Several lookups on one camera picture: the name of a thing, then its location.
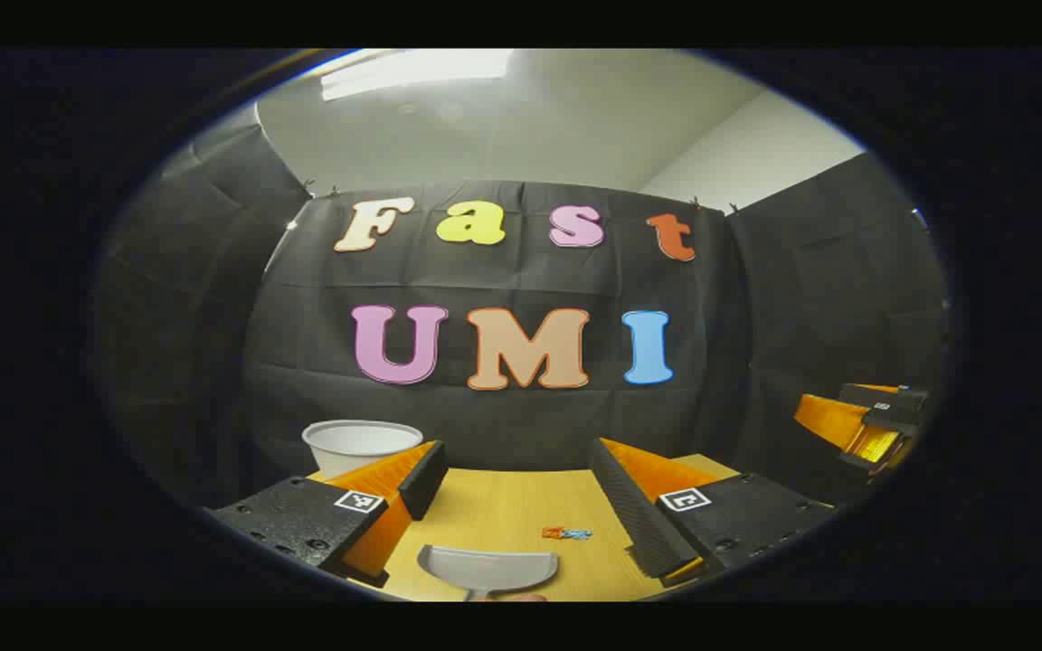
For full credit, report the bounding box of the white ribbed garbage bin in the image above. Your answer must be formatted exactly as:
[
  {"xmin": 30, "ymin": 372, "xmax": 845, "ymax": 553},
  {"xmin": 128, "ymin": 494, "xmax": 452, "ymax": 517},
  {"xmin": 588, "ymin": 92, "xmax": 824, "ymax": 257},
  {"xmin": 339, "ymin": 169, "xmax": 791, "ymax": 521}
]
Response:
[{"xmin": 301, "ymin": 420, "xmax": 424, "ymax": 480}]

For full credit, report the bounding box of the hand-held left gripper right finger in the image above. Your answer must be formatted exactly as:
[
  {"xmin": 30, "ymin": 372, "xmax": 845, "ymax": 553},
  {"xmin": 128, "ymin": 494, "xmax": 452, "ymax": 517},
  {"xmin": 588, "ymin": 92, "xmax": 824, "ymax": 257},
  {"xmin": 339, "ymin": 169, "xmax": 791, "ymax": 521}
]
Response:
[{"xmin": 588, "ymin": 438, "xmax": 838, "ymax": 584}]

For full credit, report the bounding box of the ceiling light panel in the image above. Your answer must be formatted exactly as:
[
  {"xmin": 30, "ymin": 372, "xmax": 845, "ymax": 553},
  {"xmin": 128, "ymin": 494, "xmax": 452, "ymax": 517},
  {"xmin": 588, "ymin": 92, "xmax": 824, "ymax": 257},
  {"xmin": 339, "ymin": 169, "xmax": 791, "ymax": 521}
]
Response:
[{"xmin": 320, "ymin": 50, "xmax": 515, "ymax": 102}]

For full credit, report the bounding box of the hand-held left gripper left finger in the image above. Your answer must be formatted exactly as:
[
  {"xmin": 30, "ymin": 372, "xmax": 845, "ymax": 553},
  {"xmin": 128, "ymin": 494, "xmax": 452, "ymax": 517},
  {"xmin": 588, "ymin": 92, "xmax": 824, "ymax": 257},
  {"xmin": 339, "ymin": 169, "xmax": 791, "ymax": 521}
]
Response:
[{"xmin": 204, "ymin": 440, "xmax": 450, "ymax": 589}]

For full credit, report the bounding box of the grey plastic dustpan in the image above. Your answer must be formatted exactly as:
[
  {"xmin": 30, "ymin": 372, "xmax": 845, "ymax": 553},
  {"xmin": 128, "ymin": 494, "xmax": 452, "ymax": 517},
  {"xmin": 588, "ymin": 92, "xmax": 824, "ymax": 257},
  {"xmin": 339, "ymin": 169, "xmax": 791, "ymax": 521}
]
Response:
[{"xmin": 417, "ymin": 544, "xmax": 560, "ymax": 602}]

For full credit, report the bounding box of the wooden desktop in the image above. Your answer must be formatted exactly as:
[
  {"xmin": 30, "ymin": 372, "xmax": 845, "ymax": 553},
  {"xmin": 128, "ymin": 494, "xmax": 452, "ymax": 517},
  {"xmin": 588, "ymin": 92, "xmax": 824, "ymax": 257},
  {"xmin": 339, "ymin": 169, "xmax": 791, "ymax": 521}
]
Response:
[{"xmin": 306, "ymin": 452, "xmax": 744, "ymax": 602}]

